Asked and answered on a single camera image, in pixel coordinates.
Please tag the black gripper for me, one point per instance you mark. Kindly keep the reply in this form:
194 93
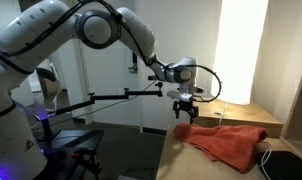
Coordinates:
185 105

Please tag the orange towel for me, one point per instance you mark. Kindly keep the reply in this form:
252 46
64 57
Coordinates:
224 143

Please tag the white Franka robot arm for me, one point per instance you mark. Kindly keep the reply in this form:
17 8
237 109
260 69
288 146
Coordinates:
11 133

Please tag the low wooden box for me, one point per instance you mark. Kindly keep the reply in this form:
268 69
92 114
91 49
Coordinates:
244 116

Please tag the tall white floor lamp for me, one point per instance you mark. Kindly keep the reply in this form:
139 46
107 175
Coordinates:
237 50

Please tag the white door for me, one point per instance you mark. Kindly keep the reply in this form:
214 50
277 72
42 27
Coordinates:
104 73

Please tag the black workbench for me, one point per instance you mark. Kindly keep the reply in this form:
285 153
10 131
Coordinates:
74 140

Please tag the wooden shelf unit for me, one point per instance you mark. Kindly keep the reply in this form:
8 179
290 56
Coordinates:
299 110

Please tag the black bag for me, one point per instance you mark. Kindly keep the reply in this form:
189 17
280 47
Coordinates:
287 166

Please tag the cardboard box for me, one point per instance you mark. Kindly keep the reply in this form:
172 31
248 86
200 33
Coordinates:
51 88

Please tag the white chair with black trim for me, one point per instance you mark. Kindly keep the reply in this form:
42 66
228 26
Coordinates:
46 73

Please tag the black stereo camera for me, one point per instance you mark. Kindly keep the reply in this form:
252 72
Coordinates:
152 77

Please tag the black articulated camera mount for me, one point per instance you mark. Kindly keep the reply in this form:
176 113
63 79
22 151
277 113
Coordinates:
107 97

